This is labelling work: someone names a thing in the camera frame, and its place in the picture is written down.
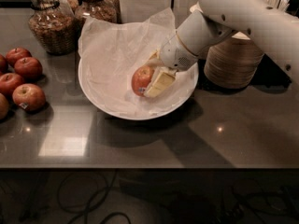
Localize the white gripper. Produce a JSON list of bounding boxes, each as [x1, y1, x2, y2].
[[144, 33, 198, 98]]

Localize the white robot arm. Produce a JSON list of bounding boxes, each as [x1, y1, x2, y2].
[[142, 0, 299, 93]]

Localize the large white bowl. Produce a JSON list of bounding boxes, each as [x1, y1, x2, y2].
[[78, 21, 199, 121]]

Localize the red apple second row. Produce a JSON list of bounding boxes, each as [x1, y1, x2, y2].
[[14, 57, 43, 80]]

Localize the red apple with sticker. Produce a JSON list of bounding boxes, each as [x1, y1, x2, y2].
[[12, 83, 46, 112]]

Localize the red apple far left edge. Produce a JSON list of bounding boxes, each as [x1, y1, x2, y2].
[[0, 54, 8, 73]]

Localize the apple at left edge bottom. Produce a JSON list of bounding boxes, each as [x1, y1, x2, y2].
[[0, 93, 9, 119]]

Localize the white tissue paper liner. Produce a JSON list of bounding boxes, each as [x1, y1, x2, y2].
[[78, 7, 196, 117]]

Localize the stack of paper bowls back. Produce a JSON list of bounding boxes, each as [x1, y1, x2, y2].
[[190, 2, 202, 13]]

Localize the stack of paper bowls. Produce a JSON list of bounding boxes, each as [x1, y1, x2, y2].
[[190, 2, 202, 13], [204, 33, 264, 90]]

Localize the stack of paper bowls front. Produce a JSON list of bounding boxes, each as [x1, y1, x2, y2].
[[204, 33, 264, 90]]

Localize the glass jar with granola right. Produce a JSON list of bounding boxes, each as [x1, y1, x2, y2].
[[75, 0, 117, 25]]

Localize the glass jar with granola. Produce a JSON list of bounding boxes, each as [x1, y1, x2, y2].
[[75, 0, 117, 25], [28, 0, 77, 55]]

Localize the glass jar with granola left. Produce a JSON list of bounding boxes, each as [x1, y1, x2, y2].
[[28, 0, 77, 55]]

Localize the black cable under table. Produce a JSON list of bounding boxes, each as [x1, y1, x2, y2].
[[18, 169, 133, 224]]

